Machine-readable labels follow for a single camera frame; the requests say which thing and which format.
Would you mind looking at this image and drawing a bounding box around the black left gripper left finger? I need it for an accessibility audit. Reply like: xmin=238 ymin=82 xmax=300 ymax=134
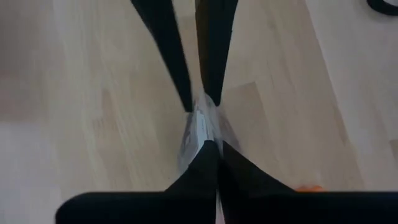
xmin=55 ymin=140 xmax=220 ymax=224

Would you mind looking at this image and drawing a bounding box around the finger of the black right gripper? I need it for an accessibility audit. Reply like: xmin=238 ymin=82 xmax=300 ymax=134
xmin=195 ymin=0 xmax=239 ymax=106
xmin=130 ymin=0 xmax=193 ymax=113

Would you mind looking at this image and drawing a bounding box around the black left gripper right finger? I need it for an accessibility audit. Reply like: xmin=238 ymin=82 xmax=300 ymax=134
xmin=219 ymin=141 xmax=398 ymax=224

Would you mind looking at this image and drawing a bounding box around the orange rubber band pile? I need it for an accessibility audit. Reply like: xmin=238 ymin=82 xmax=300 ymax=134
xmin=295 ymin=185 xmax=324 ymax=193

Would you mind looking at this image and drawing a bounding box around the clear plastic zip bag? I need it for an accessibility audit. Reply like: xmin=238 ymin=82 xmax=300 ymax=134
xmin=177 ymin=92 xmax=241 ymax=175

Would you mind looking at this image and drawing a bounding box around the small black round object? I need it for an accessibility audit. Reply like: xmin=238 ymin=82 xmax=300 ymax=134
xmin=366 ymin=0 xmax=398 ymax=16

